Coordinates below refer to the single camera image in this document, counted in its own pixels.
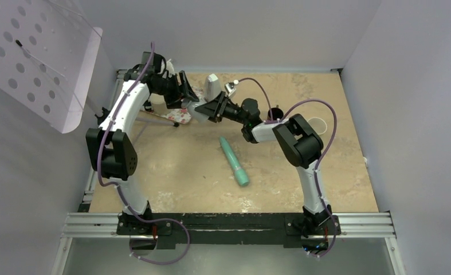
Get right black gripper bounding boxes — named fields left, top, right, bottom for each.
left=195, top=91, right=248, bottom=125

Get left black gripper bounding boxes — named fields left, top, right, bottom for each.
left=153, top=71, right=199, bottom=109

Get brown striped mug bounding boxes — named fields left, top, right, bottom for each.
left=267, top=107, right=284, bottom=121

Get light green mug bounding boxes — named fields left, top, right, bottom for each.
left=307, top=117, right=328, bottom=135

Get white upside-down mug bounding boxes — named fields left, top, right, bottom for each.
left=185, top=100, right=209, bottom=123

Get beige mug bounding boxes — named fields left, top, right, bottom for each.
left=148, top=93, right=166, bottom=108

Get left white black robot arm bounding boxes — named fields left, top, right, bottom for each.
left=85, top=52, right=199, bottom=234

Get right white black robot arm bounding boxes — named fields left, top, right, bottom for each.
left=189, top=92, right=331, bottom=233

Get white wedge-shaped device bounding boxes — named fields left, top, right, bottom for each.
left=203, top=74, right=222, bottom=102

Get floral tray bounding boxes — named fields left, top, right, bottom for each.
left=140, top=100, right=192, bottom=124

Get teal cylindrical tube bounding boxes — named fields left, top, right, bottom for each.
left=219, top=136, right=250, bottom=187

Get white perforated panel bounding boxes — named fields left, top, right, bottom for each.
left=0, top=0, right=103, bottom=133

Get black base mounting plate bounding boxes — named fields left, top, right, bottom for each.
left=116, top=213, right=341, bottom=251

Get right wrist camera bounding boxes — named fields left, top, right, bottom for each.
left=224, top=80, right=240, bottom=99

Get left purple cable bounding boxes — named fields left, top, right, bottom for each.
left=96, top=41, right=192, bottom=266

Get purple cable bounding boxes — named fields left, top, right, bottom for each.
left=96, top=41, right=192, bottom=266
left=237, top=77, right=340, bottom=259

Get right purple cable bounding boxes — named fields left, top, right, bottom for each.
left=237, top=77, right=340, bottom=259

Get aluminium frame rail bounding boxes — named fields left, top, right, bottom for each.
left=52, top=212, right=406, bottom=274

